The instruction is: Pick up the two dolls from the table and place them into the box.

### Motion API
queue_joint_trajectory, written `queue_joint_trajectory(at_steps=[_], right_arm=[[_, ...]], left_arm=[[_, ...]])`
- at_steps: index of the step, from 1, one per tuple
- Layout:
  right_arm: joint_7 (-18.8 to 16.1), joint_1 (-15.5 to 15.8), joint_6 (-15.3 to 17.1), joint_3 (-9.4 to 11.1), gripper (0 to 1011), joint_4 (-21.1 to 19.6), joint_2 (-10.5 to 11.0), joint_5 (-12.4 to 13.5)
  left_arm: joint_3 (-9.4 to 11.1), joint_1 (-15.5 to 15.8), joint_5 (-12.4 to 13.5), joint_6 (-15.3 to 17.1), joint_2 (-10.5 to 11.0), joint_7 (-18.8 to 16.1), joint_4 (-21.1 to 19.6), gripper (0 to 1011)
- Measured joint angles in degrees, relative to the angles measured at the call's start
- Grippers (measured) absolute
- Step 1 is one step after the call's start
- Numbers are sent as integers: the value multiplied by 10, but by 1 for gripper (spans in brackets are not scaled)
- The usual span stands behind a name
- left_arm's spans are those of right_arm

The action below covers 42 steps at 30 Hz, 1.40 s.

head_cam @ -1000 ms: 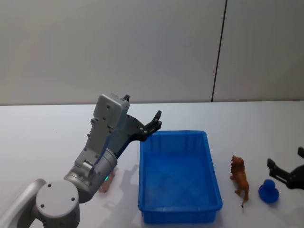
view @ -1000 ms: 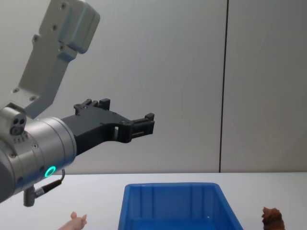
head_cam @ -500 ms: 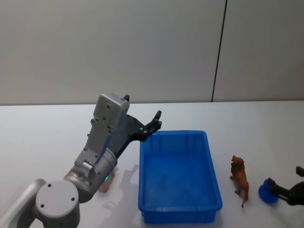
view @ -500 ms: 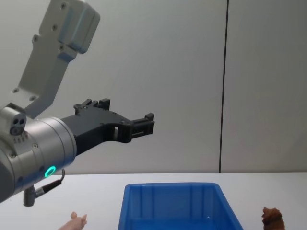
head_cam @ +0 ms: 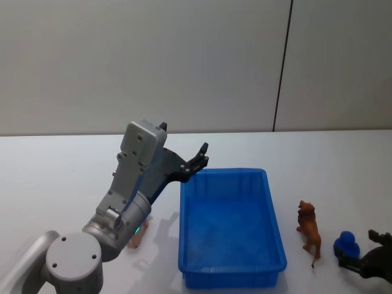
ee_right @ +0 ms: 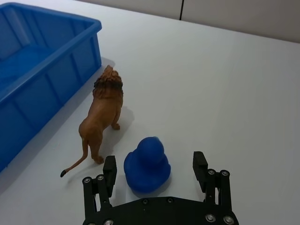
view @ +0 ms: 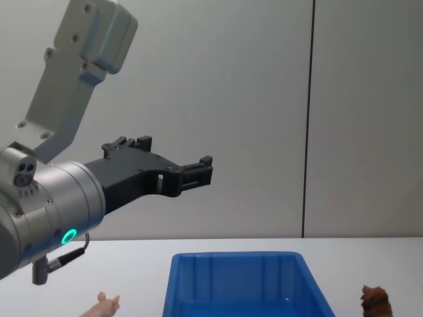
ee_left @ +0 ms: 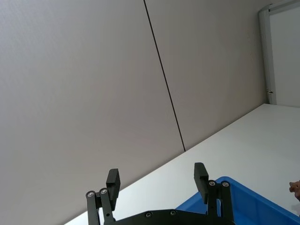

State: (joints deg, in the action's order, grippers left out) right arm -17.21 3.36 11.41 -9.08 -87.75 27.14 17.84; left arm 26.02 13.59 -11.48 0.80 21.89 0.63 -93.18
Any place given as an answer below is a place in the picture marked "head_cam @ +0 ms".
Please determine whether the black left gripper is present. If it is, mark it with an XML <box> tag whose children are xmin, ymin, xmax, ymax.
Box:
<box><xmin>138</xmin><ymin>121</ymin><xmax>210</xmax><ymax>206</ymax></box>

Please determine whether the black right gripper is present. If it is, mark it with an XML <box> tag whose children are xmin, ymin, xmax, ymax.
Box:
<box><xmin>336</xmin><ymin>228</ymin><xmax>392</xmax><ymax>282</ymax></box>

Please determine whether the blue duck toy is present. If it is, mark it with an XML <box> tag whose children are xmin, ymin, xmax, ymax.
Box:
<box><xmin>333</xmin><ymin>230</ymin><xmax>361</xmax><ymax>262</ymax></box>

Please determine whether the brown lion toy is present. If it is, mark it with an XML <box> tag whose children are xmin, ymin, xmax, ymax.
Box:
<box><xmin>295</xmin><ymin>200</ymin><xmax>323</xmax><ymax>270</ymax></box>

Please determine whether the blue plastic bin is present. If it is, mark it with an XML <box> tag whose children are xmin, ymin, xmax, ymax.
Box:
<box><xmin>178</xmin><ymin>167</ymin><xmax>288</xmax><ymax>290</ymax></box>

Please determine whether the pink animal toy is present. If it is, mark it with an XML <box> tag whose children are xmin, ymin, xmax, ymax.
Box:
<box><xmin>126</xmin><ymin>215</ymin><xmax>154</xmax><ymax>250</ymax></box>

